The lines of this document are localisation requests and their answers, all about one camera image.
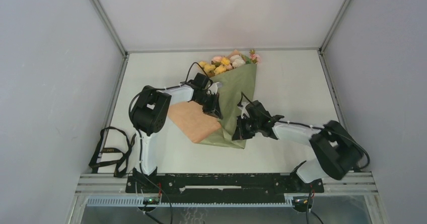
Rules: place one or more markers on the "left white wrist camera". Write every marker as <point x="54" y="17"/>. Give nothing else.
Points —
<point x="213" y="89"/>

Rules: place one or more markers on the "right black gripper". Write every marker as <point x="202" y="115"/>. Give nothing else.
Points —
<point x="239" y="133"/>

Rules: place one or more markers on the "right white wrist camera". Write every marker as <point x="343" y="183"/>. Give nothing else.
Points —
<point x="243" y="107"/>

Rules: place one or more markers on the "yellow flower stem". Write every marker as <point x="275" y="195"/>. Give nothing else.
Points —
<point x="210" y="69"/>

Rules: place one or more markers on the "pink white flower stem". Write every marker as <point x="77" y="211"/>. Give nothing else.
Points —
<point x="233" y="60"/>

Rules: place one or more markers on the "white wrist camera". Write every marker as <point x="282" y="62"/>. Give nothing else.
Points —
<point x="213" y="89"/>
<point x="243" y="107"/>

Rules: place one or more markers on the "pink rose stem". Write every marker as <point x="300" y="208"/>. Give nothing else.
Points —
<point x="253" y="57"/>

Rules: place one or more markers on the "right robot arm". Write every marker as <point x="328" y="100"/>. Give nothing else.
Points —
<point x="336" y="152"/>

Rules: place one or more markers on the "green orange wrapping paper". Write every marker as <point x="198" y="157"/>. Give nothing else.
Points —
<point x="201" y="129"/>

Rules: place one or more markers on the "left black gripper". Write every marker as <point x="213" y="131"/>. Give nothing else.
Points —
<point x="213" y="109"/>

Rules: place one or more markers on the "black mounting rail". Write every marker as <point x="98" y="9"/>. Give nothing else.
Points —
<point x="261" y="188"/>

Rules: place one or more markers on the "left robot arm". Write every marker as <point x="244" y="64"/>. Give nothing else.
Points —
<point x="148" y="112"/>

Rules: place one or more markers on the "black printed ribbon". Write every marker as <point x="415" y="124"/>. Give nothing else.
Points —
<point x="121" y="164"/>

